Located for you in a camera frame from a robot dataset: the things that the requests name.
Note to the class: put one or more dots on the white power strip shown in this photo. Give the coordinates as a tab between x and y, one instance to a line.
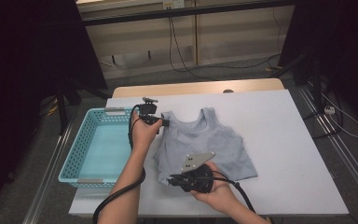
329	109

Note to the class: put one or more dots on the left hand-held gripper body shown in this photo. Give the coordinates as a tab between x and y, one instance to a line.
147	112

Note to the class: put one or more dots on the person's right hand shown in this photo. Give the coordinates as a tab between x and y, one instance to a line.
220	193

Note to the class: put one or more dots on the turquoise plastic basket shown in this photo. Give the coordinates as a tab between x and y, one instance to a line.
105	149

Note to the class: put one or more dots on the dark round table grommet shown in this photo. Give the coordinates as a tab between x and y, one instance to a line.
228	91

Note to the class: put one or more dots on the black metal stand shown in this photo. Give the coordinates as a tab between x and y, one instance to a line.
316	87
62	109

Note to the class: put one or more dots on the person's left hand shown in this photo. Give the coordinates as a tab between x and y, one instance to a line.
144	137

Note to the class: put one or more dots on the metal floor rail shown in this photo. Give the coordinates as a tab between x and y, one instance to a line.
47	177
357	179

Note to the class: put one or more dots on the black curtain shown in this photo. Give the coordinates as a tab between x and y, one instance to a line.
348	46
28	62

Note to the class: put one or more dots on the white wall socket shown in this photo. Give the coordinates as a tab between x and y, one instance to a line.
174	4

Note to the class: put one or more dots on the black horizontal bar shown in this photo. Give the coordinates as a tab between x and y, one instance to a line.
136	16

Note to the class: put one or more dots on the light blue tank top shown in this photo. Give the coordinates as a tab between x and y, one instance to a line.
205	140

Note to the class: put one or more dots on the light wooden table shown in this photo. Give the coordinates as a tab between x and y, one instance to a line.
167	90

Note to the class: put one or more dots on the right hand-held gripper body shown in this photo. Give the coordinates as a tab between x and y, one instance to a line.
199	180

